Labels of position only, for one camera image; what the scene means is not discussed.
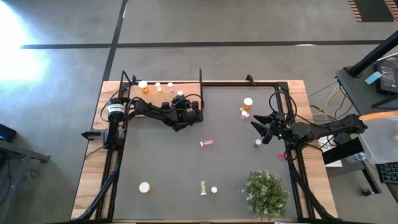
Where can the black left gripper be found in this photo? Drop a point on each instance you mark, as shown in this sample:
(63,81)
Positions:
(189,118)

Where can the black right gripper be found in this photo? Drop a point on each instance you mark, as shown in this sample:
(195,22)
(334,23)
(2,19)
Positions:
(287,129)

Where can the small pink pill bottle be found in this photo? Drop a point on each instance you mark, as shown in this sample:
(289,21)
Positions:
(206,143)
(170,84)
(244,113)

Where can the large orange pill bottle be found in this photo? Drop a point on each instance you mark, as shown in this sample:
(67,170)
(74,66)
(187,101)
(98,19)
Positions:
(144,187)
(247,101)
(142,84)

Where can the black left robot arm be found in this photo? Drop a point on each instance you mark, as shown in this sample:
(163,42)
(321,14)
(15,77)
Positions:
(146,109)

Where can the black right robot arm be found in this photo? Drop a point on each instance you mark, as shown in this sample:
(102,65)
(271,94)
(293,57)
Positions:
(335,127)

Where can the wooden shelf board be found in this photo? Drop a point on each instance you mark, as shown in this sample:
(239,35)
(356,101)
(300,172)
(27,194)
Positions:
(149,99)

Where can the blue bottle with red pills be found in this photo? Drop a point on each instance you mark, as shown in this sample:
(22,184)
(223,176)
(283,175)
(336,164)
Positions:
(258,142)

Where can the small red clip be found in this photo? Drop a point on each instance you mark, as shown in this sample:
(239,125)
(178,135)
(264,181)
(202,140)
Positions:
(281,155)

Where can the white paper sheet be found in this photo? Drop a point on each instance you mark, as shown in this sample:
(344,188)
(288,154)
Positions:
(326,146)

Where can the grey table mat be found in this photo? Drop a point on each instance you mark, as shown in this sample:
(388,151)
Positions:
(186,168)

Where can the artificial green bushy plant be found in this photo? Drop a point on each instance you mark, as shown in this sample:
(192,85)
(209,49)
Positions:
(265,194)

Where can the black desk leg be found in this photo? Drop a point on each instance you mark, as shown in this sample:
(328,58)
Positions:
(345,152)

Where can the small white cap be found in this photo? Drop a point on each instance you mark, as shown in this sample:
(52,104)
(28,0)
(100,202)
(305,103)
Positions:
(214,189)

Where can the clear water bottle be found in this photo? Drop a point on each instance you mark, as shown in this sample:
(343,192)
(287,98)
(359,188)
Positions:
(357,157)

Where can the small black box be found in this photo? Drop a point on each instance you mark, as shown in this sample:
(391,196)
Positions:
(91,135)

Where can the dark grey side desk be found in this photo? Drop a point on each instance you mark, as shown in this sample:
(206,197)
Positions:
(357,90)

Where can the translucent bag with orange rim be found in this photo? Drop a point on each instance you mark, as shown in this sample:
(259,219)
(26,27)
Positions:
(381,137)

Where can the light blue card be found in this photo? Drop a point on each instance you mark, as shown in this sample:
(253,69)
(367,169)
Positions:
(373,77)

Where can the thick black pole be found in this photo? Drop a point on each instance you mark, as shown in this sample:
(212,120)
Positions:
(373,54)

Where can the backlit keyboard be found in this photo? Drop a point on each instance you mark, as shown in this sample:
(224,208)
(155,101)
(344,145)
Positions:
(388,172)

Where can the black flat device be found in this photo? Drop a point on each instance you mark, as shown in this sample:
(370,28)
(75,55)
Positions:
(388,77)

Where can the black floor mat striped edge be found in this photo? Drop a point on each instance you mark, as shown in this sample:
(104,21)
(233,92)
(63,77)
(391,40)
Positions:
(373,9)

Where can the black device with blue light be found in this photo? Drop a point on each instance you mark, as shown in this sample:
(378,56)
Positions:
(6,133)

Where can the thin black shelf end frame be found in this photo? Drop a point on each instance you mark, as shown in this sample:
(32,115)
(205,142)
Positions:
(201,87)

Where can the black clamp mount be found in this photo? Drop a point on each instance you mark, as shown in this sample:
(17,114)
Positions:
(250,79)

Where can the black table frame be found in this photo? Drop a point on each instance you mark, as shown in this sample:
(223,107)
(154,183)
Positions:
(239,83)

